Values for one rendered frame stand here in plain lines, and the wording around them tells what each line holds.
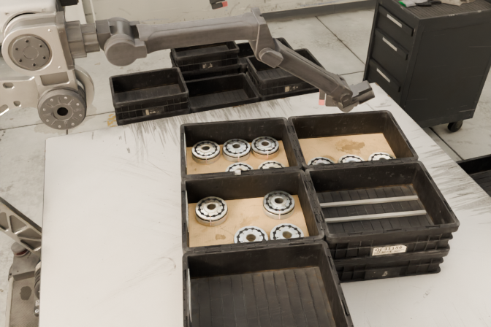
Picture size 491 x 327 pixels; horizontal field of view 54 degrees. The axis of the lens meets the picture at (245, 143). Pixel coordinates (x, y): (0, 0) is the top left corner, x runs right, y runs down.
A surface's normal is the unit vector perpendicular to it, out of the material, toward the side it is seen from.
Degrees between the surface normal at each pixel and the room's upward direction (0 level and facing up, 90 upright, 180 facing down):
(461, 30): 90
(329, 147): 0
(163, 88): 0
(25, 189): 0
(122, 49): 103
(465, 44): 90
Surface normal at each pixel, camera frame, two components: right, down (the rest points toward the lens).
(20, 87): 0.29, 0.59
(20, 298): 0.00, -0.79
